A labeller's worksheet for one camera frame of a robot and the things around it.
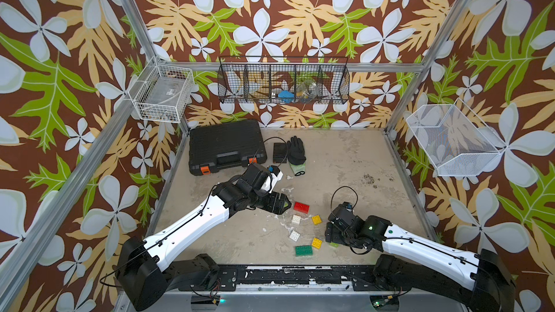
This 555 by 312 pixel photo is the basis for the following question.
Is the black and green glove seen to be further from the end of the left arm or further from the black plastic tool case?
the end of the left arm

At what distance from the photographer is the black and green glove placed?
40.8 inches

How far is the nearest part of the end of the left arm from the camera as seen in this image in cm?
58

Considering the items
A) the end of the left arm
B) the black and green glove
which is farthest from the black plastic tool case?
the end of the left arm

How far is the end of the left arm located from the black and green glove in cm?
37
